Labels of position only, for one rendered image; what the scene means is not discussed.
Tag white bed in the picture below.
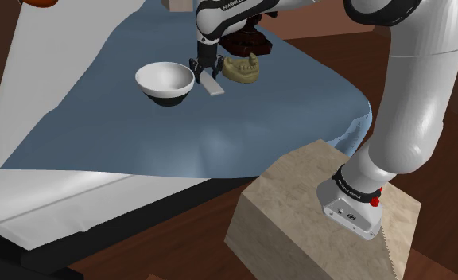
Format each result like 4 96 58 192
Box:
0 0 374 280

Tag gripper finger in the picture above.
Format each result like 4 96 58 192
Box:
188 57 205 84
211 56 225 80

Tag olive denture model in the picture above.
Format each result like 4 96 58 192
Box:
222 52 261 84

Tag orange round object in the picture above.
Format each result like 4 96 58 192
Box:
19 0 60 9

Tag white flat bar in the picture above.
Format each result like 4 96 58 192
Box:
195 73 226 98

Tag dark red brown object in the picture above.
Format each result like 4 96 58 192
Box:
219 14 274 56

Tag beige box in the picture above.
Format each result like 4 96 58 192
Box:
160 0 196 15

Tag blue blanket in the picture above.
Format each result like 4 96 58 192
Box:
0 0 373 180

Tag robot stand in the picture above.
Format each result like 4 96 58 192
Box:
223 138 422 280

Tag white bowl with black foot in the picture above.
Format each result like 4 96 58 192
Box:
134 61 196 108

